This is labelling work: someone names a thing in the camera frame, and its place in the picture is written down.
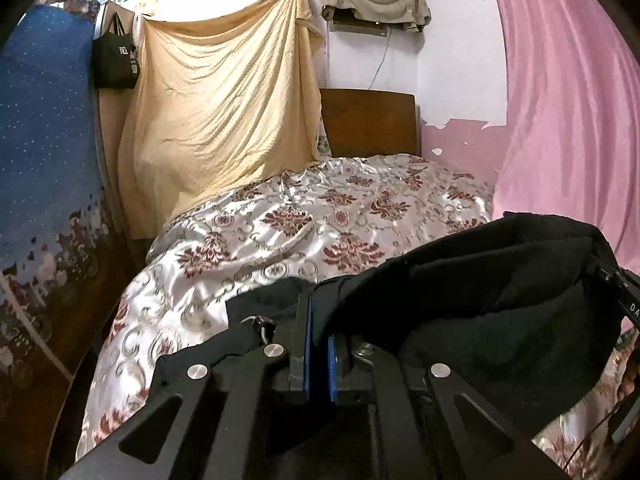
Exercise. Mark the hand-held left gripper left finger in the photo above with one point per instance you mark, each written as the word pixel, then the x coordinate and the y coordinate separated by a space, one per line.
pixel 306 360

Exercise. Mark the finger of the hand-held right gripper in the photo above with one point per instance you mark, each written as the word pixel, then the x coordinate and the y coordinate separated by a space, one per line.
pixel 606 272

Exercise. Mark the floral satin bedspread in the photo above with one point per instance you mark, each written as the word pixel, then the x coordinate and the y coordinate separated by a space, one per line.
pixel 300 220

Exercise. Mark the wooden headboard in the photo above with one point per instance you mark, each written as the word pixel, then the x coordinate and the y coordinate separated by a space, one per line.
pixel 370 122

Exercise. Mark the blue fabric wardrobe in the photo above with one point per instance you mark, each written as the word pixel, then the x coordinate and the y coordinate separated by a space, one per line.
pixel 40 135

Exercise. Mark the yellow hanging sheet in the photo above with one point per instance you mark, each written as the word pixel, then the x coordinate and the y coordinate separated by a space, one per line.
pixel 215 100

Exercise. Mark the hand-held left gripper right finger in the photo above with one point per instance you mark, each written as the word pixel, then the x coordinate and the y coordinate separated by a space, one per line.
pixel 334 375

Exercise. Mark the black tote bag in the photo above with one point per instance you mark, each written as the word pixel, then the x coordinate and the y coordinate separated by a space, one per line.
pixel 116 60

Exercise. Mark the pink curtain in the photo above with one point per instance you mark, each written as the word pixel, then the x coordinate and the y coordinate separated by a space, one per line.
pixel 565 110

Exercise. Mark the white wall box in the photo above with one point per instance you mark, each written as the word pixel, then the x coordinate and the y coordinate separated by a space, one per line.
pixel 357 29

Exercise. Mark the black jacket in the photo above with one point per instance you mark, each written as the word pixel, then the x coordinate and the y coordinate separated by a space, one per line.
pixel 475 310

